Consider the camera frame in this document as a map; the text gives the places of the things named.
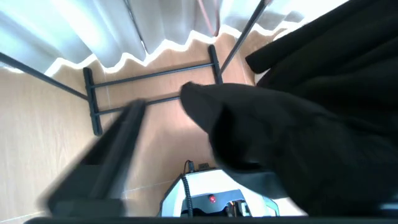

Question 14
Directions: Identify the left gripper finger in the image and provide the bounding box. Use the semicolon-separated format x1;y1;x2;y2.
39;99;147;218

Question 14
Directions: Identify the black garment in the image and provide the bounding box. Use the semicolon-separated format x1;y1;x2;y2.
179;0;398;218

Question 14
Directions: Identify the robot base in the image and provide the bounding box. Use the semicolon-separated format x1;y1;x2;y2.
158;160;281;218

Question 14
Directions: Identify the black clothes rack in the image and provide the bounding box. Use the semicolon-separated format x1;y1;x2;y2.
0;0;272;137

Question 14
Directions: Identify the beige curtain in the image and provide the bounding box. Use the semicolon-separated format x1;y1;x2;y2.
0;0;349;75

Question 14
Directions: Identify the black cable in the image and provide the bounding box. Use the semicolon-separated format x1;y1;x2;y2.
180;159;196;218

